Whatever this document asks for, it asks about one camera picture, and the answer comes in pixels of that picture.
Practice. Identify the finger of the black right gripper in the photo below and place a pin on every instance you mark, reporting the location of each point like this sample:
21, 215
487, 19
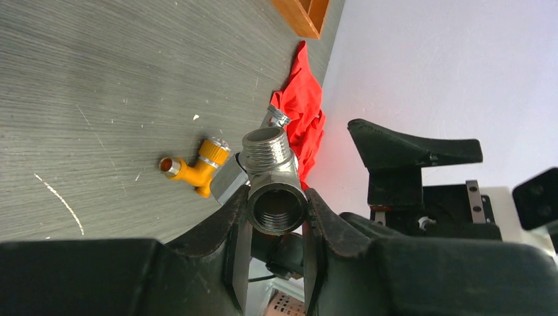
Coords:
395, 160

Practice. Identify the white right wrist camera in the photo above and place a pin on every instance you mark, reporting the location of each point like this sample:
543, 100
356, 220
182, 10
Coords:
536, 204

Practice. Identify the chrome metal faucet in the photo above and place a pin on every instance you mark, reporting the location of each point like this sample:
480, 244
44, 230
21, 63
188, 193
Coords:
276, 203

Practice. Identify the wooden compartment tray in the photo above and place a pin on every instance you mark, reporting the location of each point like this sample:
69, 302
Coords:
305, 17

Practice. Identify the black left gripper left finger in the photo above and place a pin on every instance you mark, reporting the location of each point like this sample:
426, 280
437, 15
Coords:
202, 272

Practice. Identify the pink perforated basket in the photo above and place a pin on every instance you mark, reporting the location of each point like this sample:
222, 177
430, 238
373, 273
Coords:
284, 305

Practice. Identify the red cloth at right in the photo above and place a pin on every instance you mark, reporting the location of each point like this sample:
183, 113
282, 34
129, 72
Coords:
301, 99

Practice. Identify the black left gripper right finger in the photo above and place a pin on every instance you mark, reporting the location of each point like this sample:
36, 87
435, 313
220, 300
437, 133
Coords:
353, 266

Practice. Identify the orange plastic faucet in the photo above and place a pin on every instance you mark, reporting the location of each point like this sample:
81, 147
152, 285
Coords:
212, 154

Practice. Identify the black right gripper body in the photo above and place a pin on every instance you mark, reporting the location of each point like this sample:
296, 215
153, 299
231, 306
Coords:
450, 211

